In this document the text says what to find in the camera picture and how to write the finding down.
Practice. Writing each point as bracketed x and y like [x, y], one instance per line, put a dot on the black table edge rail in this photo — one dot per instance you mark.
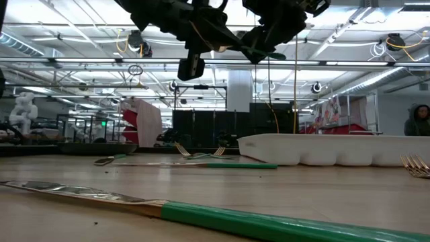
[20, 150]

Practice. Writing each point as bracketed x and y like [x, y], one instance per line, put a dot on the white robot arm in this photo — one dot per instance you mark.
[23, 111]

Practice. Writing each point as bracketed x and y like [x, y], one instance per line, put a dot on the overhead light bar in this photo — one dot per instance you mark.
[84, 60]

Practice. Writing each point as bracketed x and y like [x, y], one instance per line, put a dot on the black frame rack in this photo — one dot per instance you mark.
[85, 116]

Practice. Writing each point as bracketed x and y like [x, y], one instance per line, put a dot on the black cabinet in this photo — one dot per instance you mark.
[285, 117]

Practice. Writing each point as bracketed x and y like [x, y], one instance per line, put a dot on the metal shelf rack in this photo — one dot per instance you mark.
[366, 132]

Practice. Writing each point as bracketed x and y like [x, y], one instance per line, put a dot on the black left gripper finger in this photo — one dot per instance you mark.
[221, 33]

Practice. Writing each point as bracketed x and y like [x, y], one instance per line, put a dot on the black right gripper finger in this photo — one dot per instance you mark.
[262, 43]

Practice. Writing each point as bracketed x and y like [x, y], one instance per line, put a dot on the colourful posters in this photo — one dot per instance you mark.
[327, 111]

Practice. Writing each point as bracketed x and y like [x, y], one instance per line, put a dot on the white pillar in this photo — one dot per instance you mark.
[240, 90]

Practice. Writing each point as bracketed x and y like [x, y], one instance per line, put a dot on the silver air duct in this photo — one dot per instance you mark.
[20, 43]
[386, 79]

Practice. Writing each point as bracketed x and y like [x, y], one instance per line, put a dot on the dark machine with green parts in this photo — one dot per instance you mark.
[168, 138]

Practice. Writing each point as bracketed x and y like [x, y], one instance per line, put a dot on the person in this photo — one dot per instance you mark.
[418, 121]

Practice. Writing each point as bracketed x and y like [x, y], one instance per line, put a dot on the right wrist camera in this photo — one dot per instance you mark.
[315, 6]

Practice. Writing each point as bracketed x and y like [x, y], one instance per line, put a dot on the pink panel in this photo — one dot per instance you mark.
[149, 124]

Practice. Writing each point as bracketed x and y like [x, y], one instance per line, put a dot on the white cutlery organizer tray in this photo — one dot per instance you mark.
[302, 148]

